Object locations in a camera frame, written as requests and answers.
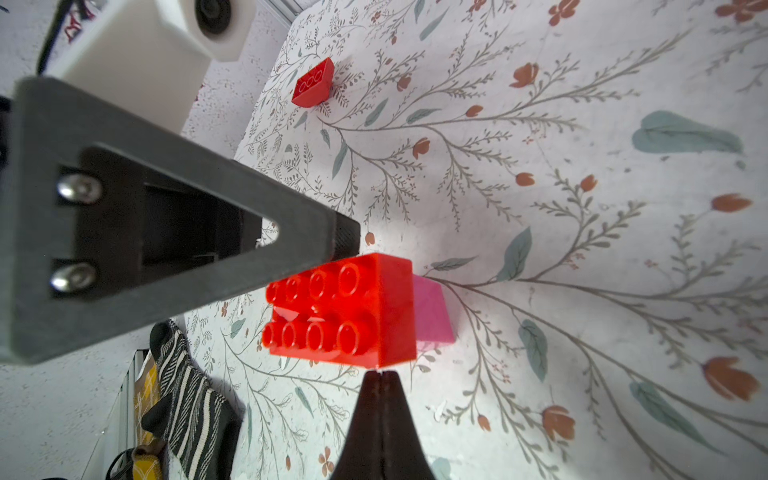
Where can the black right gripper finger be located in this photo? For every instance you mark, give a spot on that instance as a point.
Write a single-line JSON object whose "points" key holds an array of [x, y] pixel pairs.
{"points": [[382, 442]]}

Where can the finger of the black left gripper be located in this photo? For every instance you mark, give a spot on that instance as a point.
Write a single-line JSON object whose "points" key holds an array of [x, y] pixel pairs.
{"points": [[110, 223]]}

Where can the pink lego brick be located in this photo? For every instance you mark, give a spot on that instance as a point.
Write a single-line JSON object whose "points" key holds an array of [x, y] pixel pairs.
{"points": [[431, 317]]}

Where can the red curved lego brick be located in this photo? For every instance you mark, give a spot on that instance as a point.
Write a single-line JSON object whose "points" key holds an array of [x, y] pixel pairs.
{"points": [[314, 87]]}

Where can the black white striped sock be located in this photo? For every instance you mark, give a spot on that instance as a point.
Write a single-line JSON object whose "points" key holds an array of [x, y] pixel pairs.
{"points": [[198, 424]]}

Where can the yellow brown plaid sock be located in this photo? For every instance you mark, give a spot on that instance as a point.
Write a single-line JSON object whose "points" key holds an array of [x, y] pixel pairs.
{"points": [[144, 457]]}

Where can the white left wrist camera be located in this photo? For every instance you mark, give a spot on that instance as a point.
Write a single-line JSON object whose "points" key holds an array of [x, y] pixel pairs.
{"points": [[150, 57]]}

